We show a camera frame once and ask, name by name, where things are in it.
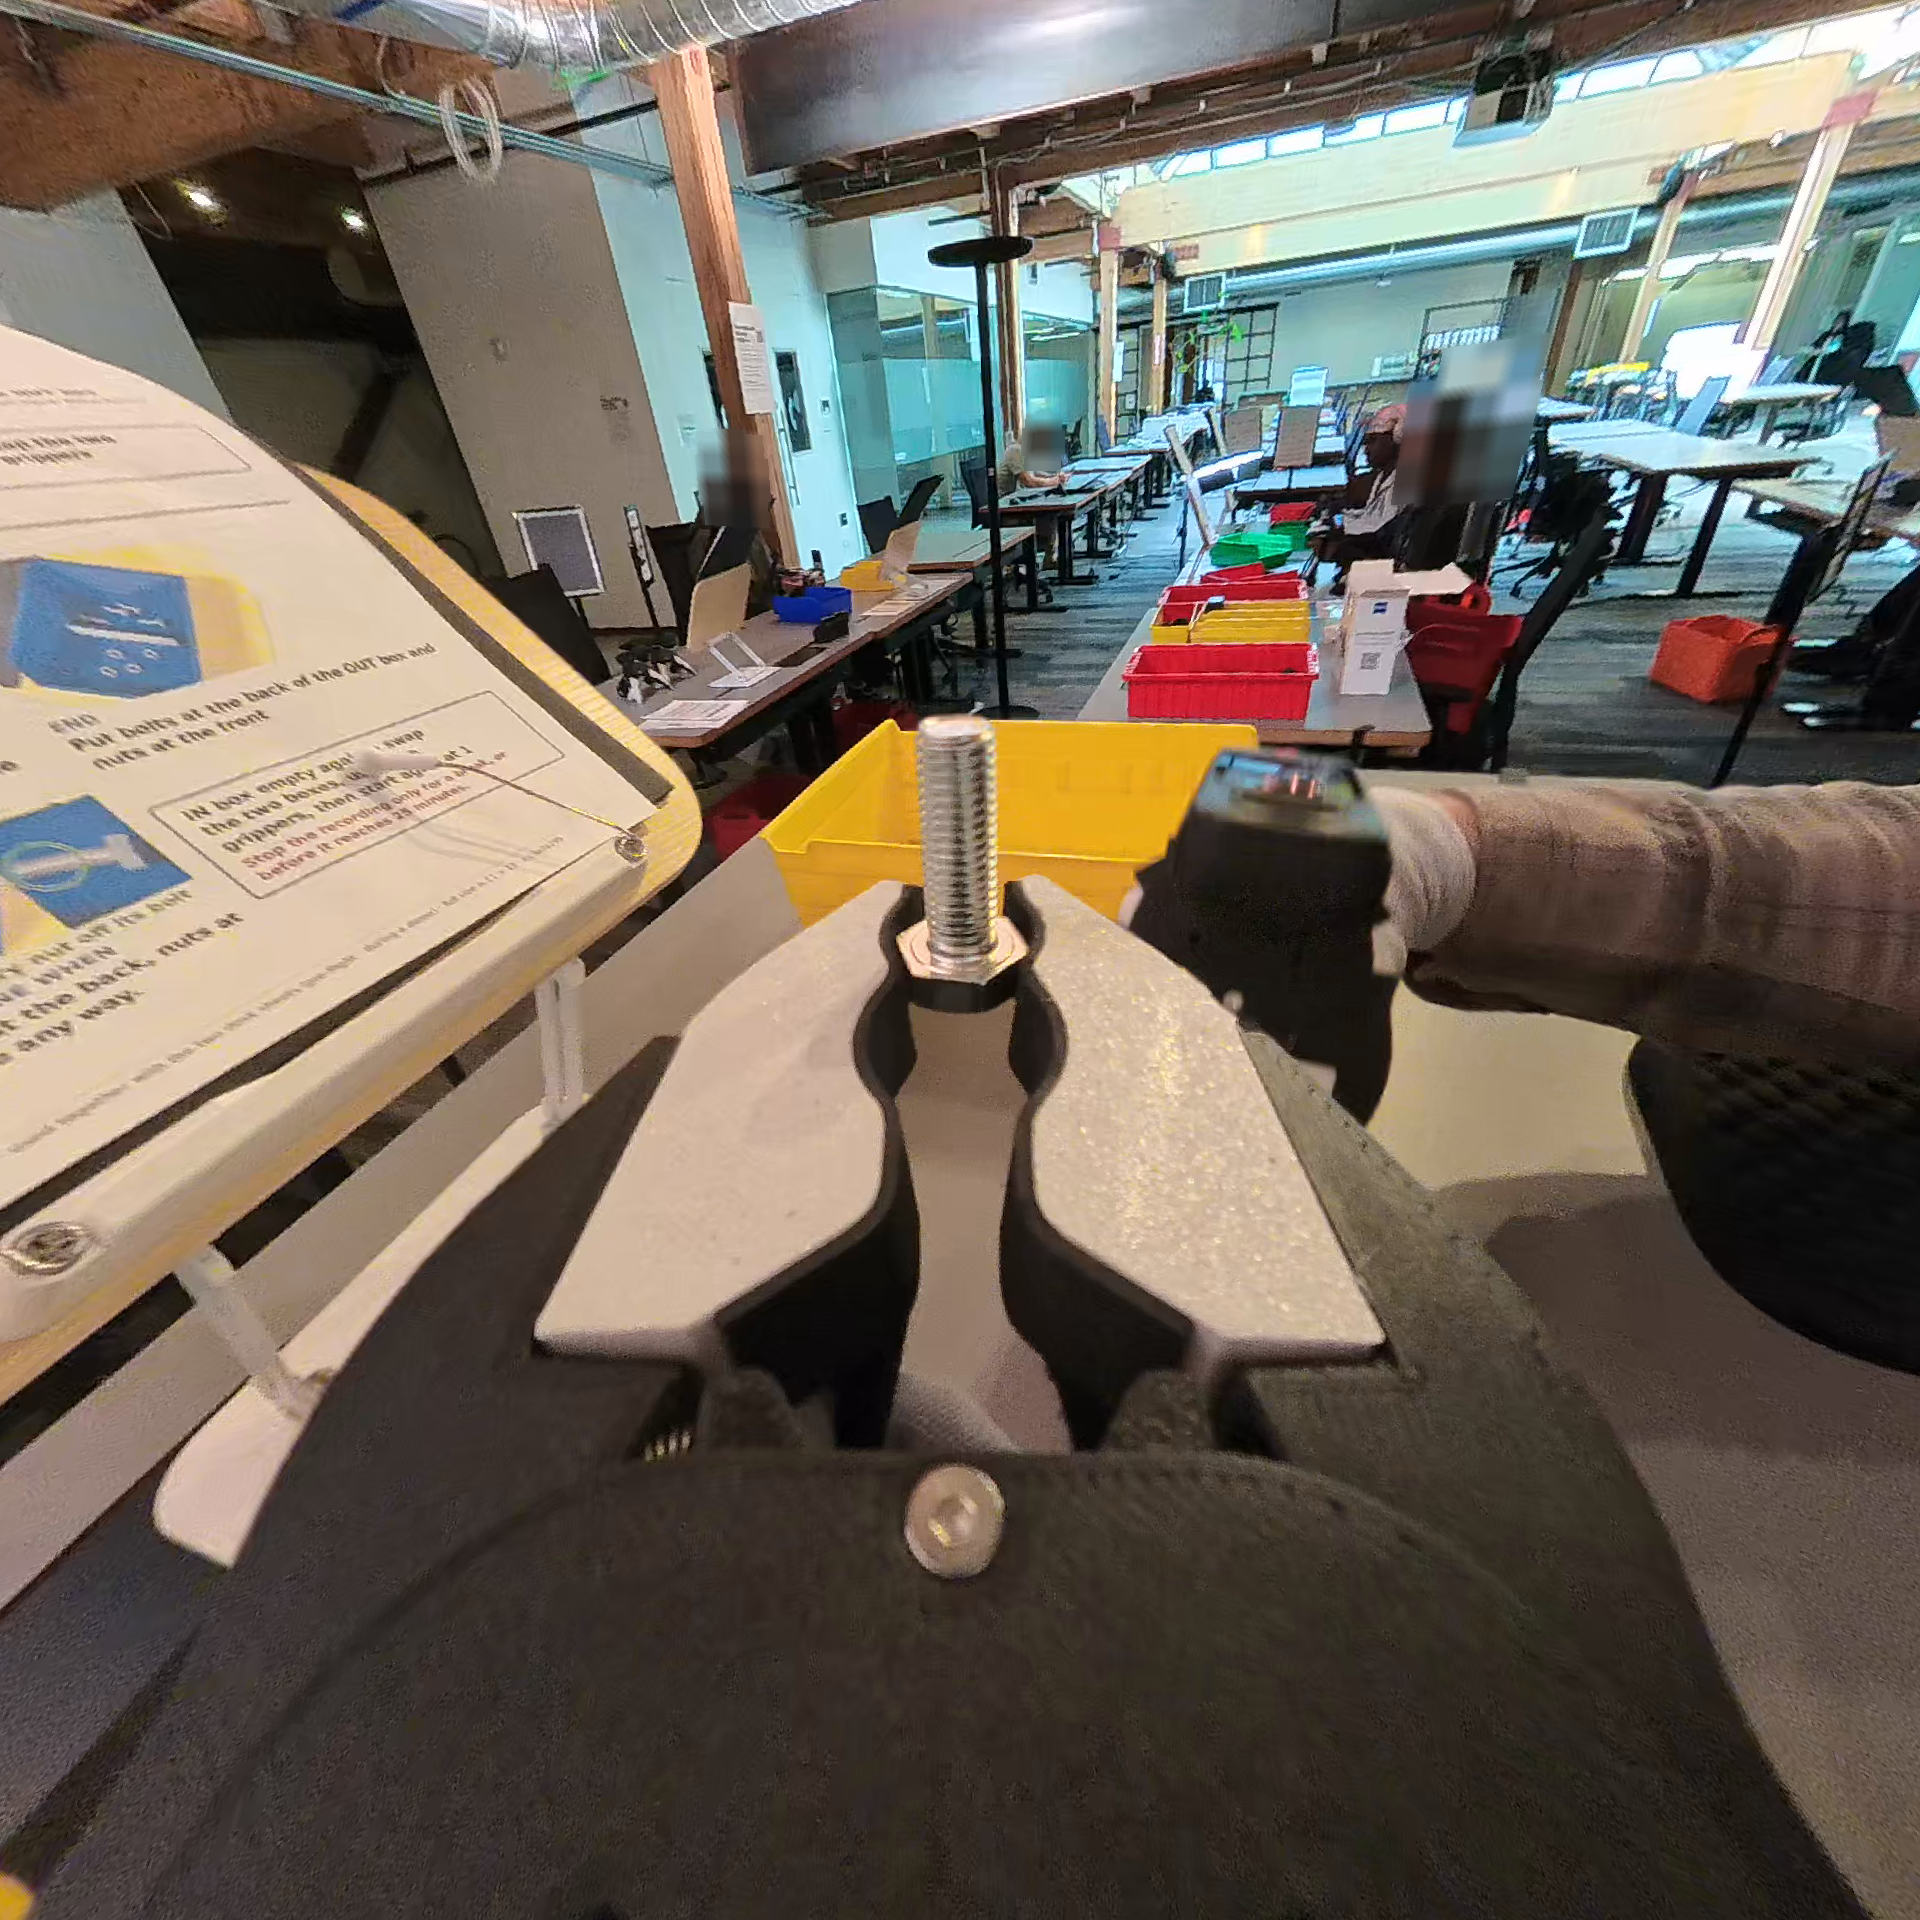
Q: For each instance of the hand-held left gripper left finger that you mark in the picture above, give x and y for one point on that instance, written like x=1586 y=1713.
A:
x=736 y=1173

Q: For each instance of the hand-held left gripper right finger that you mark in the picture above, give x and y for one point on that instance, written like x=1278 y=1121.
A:
x=1171 y=1173

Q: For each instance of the yellow plastic bin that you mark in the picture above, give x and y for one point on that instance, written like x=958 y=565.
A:
x=1081 y=793

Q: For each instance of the silver hex bolt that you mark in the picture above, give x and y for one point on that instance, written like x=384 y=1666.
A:
x=958 y=827

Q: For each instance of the person's right forearm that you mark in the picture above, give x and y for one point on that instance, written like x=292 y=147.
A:
x=1678 y=903

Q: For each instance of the person's right hand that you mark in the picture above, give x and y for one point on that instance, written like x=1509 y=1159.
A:
x=1433 y=856

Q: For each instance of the wooden document stand white base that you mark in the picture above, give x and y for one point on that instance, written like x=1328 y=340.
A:
x=393 y=934

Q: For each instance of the background office desk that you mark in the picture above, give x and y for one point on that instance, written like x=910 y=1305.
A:
x=782 y=666

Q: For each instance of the red bin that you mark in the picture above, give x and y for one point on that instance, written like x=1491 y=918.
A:
x=1711 y=662

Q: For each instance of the blue box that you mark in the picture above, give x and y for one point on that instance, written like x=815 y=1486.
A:
x=815 y=601

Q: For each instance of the printed instruction sheet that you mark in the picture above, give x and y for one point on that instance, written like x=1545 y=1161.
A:
x=214 y=779

